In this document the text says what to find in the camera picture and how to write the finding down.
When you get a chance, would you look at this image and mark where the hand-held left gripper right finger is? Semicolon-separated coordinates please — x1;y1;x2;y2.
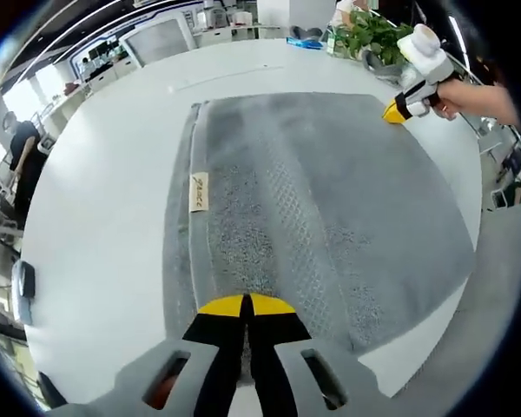
247;293;401;417

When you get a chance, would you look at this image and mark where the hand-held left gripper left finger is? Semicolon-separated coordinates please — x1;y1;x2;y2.
56;294;248;417

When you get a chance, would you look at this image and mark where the grey towel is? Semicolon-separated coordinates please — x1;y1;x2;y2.
162;91;478;386

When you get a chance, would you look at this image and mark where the person's right hand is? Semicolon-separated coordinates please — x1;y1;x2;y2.
430;80;472;122

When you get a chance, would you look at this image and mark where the green potted plant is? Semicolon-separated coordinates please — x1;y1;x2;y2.
340;8;417;66

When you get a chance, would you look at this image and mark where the green white carton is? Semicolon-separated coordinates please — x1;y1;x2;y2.
326;23;348;57

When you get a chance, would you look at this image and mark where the blue packet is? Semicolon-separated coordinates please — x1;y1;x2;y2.
286;36;327;51

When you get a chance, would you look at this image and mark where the white grey device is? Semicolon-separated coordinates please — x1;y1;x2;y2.
10;259;38;325

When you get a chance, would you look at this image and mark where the white table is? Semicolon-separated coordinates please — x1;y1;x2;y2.
22;37;483;417

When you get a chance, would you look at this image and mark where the white power strip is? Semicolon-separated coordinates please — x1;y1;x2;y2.
171;65;286;92

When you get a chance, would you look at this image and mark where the white mesh office chair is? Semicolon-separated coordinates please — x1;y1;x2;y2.
119;17;197;67

